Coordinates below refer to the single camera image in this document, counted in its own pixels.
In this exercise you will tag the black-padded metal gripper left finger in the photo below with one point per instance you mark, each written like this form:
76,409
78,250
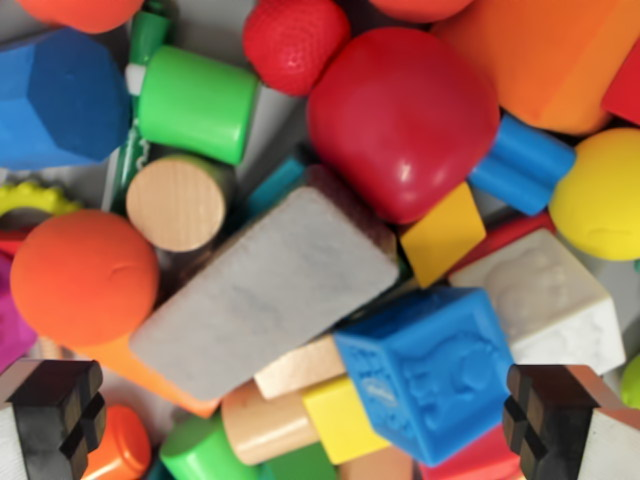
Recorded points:
47,415

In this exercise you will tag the black-padded metal gripper right finger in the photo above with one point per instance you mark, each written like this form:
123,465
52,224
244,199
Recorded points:
555,420

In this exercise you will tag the grey felt foam eraser block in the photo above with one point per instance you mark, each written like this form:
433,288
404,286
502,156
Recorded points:
260,295

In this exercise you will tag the grey plastic bin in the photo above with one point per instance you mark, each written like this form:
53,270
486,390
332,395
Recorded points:
277,130

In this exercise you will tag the wooden threaded screw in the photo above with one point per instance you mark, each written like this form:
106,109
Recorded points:
50,348

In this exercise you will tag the orange plastic cup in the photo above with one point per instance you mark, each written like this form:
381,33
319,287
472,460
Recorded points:
120,445

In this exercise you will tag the lime green ball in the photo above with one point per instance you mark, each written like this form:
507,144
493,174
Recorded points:
632,385

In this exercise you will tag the red embossed rubber cube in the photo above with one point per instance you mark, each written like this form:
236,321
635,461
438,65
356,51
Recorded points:
475,462

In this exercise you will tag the magenta embossed rubber cube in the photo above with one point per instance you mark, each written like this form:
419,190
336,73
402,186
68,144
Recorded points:
12,320

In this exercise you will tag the long orange wooden block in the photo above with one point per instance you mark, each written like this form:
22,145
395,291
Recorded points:
150,382

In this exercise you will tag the white embossed rubber cube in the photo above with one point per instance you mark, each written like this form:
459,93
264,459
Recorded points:
545,300

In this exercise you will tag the blue embossed rubber cube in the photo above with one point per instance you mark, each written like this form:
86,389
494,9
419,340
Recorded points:
425,375

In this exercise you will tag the orange foam ball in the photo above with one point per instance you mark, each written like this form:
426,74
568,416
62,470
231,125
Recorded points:
82,277
80,12
420,7

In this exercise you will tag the green plastic cylinder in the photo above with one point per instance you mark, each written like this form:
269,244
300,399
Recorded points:
200,455

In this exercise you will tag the red flat piece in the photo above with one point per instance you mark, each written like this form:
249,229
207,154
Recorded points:
10,242

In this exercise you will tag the natural wooden block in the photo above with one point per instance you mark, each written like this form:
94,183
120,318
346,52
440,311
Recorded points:
300,370
265,425
375,467

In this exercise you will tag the red block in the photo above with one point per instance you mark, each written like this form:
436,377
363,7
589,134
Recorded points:
505,237

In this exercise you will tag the yellow wooden cube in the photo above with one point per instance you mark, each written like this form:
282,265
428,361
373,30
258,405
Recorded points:
340,420

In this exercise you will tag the yellow wooden block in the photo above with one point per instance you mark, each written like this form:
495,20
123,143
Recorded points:
442,235

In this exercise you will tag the yellow foam ball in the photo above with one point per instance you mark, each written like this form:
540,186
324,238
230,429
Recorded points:
600,195

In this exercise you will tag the natural wooden cylinder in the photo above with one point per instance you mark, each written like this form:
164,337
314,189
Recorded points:
175,202

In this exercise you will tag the green wooden cube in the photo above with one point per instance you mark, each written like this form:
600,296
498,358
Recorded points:
300,465

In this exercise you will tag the blue plastic spool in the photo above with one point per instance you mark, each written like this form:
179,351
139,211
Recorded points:
522,162

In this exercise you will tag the blue foam hexagonal block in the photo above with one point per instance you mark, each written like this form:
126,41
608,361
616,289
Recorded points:
60,100

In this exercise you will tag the teal smooth cube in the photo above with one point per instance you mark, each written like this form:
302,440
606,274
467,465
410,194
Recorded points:
277,187

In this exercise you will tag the small red cube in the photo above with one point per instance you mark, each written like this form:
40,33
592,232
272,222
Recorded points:
625,92

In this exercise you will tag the glossy dark red rounded toy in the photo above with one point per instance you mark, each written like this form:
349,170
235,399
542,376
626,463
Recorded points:
400,120

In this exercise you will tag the green plastic cup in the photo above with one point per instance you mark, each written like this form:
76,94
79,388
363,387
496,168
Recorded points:
195,102

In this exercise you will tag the large orange soft shape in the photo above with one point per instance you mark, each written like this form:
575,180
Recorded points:
545,55

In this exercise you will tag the green marker pen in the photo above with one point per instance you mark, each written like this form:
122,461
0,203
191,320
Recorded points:
145,25

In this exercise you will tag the small red textured ball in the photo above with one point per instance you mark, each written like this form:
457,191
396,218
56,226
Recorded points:
295,42

